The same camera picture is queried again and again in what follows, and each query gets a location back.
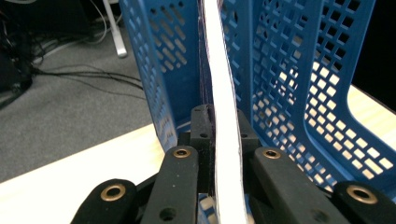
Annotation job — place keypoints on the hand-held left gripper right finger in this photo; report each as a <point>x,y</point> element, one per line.
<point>249,133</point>

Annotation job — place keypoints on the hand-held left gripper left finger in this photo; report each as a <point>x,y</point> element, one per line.
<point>201,130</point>

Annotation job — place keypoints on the red cover magazine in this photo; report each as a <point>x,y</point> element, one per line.
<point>225,124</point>

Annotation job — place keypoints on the blue plastic file rack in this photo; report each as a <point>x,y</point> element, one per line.
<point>280,77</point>

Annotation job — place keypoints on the white metal desk frame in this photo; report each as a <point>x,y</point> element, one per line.
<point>116,34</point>

